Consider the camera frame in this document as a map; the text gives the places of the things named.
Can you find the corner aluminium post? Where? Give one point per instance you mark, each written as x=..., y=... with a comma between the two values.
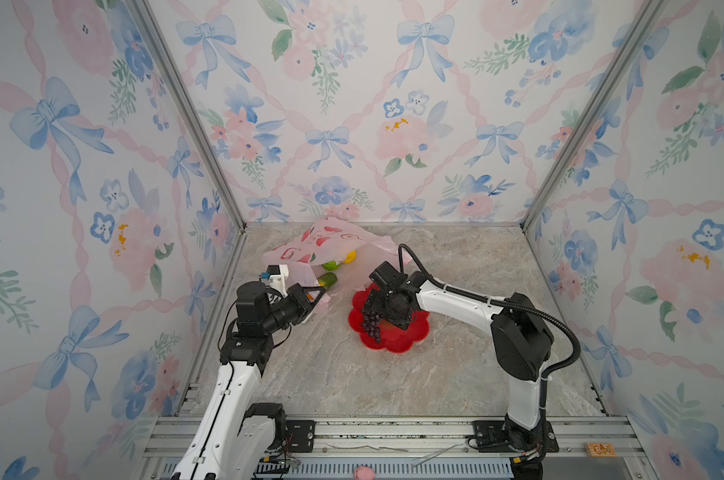
x=637, y=33
x=149, y=28

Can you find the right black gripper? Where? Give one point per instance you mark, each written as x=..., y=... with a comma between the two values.
x=375, y=305

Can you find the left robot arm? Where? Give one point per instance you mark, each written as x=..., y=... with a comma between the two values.
x=235, y=433

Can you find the dark grape bunch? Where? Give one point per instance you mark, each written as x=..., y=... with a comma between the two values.
x=372, y=327

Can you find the aluminium front rail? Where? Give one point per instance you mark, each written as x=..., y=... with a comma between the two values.
x=420, y=448

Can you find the red flower-shaped plate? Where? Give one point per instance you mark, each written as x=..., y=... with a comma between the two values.
x=394, y=339

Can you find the pink small object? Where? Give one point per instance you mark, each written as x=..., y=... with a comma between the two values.
x=364, y=473

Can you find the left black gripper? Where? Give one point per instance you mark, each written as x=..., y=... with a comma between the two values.
x=300, y=303

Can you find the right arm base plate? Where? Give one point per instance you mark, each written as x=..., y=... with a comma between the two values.
x=494, y=435

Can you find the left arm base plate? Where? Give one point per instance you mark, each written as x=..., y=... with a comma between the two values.
x=296, y=436

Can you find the right corner aluminium post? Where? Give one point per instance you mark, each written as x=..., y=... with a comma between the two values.
x=637, y=33

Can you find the small wooden tag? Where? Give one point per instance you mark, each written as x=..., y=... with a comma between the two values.
x=601, y=450

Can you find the green custard apple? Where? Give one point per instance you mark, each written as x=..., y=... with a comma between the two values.
x=331, y=266

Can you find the yellow fruit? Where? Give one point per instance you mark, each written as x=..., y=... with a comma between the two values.
x=350, y=258

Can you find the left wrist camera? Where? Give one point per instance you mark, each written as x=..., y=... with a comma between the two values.
x=275, y=277

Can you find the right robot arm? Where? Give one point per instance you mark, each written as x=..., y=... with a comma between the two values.
x=522, y=341

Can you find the pink plastic bag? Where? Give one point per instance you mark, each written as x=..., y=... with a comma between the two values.
x=332, y=239

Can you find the left corner aluminium post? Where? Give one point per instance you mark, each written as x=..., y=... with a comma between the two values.
x=149, y=28

